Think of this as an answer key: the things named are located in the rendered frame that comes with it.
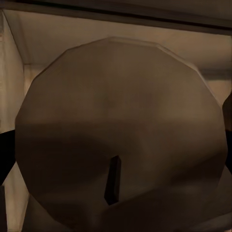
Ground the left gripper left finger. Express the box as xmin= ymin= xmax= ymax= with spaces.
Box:
xmin=0 ymin=130 xmax=16 ymax=187

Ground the pillar candle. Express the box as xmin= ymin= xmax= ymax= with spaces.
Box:
xmin=222 ymin=94 xmax=232 ymax=131
xmin=14 ymin=36 xmax=229 ymax=232

